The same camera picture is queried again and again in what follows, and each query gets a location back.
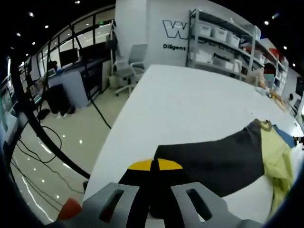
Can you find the grey metal shelf rack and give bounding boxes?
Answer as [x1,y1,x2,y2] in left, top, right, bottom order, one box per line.
[186,9,260,79]

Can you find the dark screen on stand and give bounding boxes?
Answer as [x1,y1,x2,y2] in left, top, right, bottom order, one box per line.
[295,77,304,96]

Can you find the tall grey stand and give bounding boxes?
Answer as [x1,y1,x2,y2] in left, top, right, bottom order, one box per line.
[105,20,120,72]

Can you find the dark desk counter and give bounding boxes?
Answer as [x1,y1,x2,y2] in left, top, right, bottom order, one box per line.
[48,58,112,107]

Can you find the black tripod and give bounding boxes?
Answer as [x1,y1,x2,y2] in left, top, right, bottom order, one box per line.
[10,53,92,180]

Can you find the low white storage bin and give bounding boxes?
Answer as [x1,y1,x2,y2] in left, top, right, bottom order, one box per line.
[190,51,213,64]

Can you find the small white floor bin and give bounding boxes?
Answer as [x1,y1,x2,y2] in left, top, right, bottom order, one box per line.
[108,76,120,90]

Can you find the grey office chair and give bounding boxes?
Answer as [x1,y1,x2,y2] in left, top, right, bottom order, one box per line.
[111,44,148,96]

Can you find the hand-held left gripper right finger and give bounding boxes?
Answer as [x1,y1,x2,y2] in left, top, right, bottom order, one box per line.
[154,157,263,228]

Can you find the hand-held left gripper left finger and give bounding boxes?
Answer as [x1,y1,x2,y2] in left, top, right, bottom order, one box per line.
[82,159,155,228]

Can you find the long grey shelf rack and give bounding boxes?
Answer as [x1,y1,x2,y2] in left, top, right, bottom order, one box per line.
[255,39,289,95]

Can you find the black computer monitor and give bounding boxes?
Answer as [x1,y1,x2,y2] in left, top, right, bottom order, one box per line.
[59,48,79,67]

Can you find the red-orange rounded object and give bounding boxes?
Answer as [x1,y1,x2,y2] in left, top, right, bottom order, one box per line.
[58,198,83,220]

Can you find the black floor cable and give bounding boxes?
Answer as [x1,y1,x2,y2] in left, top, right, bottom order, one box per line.
[18,125,63,164]
[10,156,85,214]

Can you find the yellow blue grey garment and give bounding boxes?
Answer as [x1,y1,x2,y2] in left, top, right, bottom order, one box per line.
[148,118,297,220]

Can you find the black slanted pole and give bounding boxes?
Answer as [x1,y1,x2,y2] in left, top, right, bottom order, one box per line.
[70,23,112,130]

